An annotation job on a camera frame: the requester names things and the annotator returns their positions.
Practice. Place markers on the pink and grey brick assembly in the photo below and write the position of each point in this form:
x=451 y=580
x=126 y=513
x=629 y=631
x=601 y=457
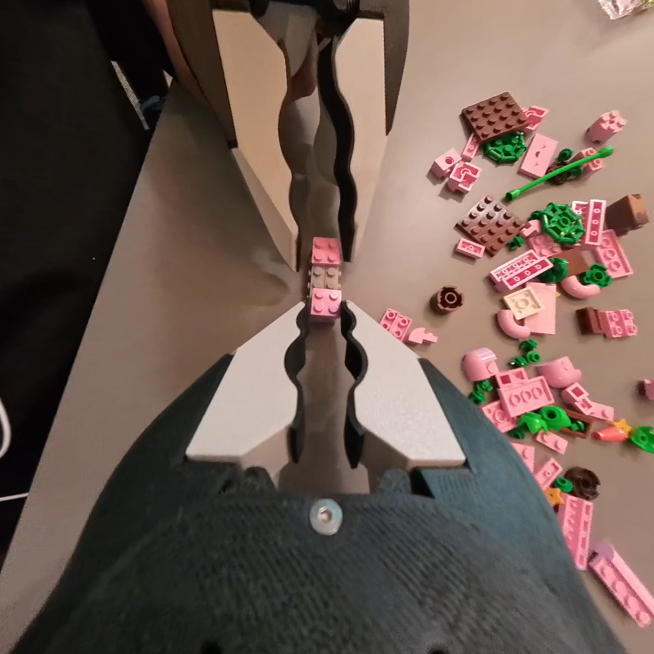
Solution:
x=325 y=305

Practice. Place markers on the dark brown small round piece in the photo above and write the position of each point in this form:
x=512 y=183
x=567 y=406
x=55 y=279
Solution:
x=582 y=484

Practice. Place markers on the pile of pink toy bricks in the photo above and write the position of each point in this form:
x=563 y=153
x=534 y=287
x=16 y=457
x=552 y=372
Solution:
x=526 y=396

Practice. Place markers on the dark brown flower piece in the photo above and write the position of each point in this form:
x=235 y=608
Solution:
x=553 y=167

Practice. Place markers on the grey studded toy brick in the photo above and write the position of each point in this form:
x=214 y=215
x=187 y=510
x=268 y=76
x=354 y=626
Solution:
x=324 y=276

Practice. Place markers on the brown rectangular toy brick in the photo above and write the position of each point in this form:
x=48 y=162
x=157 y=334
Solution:
x=587 y=321

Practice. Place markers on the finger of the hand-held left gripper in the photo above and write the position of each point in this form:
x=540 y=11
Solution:
x=363 y=127
x=250 y=102

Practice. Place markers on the small brown frame piece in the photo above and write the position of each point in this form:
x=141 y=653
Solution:
x=587 y=429

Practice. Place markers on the brown round toy brick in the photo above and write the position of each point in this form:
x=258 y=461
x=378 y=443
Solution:
x=447 y=304

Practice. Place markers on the yellow star toy piece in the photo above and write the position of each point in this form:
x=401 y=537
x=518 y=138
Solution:
x=554 y=496
x=622 y=425

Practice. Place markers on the brown flat toy tile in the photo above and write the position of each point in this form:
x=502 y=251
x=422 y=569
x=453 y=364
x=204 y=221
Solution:
x=575 y=260

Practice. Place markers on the long green toy stem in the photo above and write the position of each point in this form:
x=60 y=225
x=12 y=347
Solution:
x=557 y=173

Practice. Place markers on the person's left hand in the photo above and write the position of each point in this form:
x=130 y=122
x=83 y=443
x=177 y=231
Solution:
x=306 y=76

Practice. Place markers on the cream square toy plate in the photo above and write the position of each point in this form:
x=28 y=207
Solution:
x=522 y=304

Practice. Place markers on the brown hollow box brick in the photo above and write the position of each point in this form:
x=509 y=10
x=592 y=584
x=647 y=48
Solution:
x=626 y=214

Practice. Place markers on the coral carrot toy piece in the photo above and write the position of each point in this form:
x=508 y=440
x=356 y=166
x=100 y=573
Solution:
x=610 y=434

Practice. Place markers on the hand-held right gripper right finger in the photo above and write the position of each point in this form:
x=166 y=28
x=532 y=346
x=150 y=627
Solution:
x=408 y=408

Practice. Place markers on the brown studded plate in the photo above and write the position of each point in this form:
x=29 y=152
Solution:
x=490 y=225
x=493 y=117

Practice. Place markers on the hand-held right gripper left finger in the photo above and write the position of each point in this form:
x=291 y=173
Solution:
x=245 y=403

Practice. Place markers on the clear plastic packet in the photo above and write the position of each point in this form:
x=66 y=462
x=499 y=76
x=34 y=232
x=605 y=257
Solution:
x=628 y=7

